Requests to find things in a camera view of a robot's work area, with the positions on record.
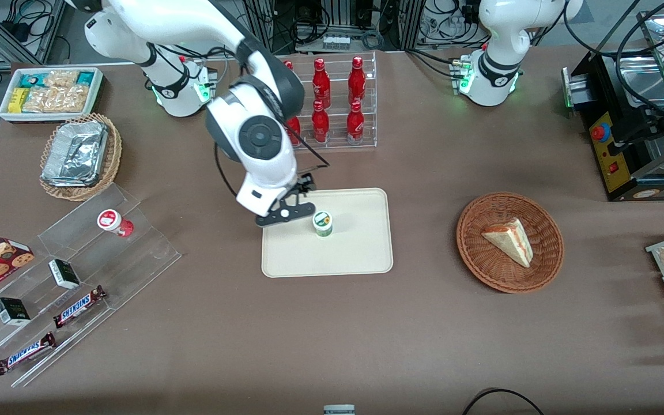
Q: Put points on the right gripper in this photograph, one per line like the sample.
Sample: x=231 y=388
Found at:
x=305 y=184

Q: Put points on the sandwich wedge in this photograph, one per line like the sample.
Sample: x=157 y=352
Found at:
x=510 y=242

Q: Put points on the light wicker basket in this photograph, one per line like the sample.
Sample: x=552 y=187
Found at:
x=112 y=155

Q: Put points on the clear acrylic bottle rack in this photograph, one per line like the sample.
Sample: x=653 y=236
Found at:
x=369 y=98

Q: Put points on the small black box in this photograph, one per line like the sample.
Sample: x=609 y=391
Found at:
x=12 y=311
x=64 y=274

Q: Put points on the teal snack packet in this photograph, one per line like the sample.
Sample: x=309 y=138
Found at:
x=32 y=79
x=85 y=78

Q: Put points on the clear rice cracker bag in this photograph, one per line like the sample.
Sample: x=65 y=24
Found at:
x=72 y=99
x=62 y=78
x=41 y=101

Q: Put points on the red gum bottle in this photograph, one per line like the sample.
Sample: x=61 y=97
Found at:
x=112 y=221

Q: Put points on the brown wicker basket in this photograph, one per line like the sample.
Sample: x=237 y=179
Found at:
x=476 y=253

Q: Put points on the clear acrylic stepped stand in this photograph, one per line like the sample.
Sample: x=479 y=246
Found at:
x=136 y=253

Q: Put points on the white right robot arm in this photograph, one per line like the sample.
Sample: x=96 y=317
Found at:
x=193 y=26

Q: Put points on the beige plastic tray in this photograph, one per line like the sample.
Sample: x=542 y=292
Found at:
x=355 y=248

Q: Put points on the white terminal block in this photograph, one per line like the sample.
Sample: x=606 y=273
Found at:
x=336 y=41

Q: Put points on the Snickers chocolate bar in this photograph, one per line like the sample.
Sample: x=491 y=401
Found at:
x=78 y=306
x=25 y=353

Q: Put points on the yellow snack packet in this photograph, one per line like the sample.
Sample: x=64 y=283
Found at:
x=18 y=101

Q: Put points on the grey device at table edge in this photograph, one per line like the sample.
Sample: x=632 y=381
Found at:
x=339 y=410

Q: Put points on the white plastic bin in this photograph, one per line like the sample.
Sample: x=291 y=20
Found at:
x=94 y=95

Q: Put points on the stack of foil trays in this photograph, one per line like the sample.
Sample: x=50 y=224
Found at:
x=75 y=153

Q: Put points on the green gum bottle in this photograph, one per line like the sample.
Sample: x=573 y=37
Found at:
x=323 y=223

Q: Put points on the black machine with yellow panel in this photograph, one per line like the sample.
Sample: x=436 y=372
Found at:
x=632 y=150

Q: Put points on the red emergency stop button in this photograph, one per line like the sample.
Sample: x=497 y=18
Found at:
x=600 y=132

